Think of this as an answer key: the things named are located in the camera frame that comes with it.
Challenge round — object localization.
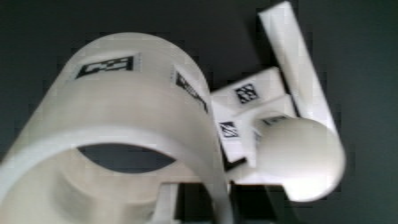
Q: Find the white lamp bulb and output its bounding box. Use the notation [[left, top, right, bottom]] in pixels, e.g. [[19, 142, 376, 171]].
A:
[[255, 118, 346, 202]]

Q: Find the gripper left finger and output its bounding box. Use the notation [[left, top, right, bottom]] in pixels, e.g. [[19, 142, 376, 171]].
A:
[[150, 183, 179, 224]]

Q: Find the white lamp shade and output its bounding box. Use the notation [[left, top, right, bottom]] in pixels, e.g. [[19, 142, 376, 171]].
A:
[[0, 33, 232, 224]]

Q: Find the white lamp base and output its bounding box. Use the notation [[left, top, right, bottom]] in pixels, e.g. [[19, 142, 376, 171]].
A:
[[211, 67, 296, 185]]

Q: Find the white U-shaped fence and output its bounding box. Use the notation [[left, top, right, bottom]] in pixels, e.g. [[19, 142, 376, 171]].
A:
[[259, 1, 337, 132]]

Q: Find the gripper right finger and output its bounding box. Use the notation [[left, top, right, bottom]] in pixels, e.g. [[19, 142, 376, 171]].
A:
[[264, 185, 296, 224]]

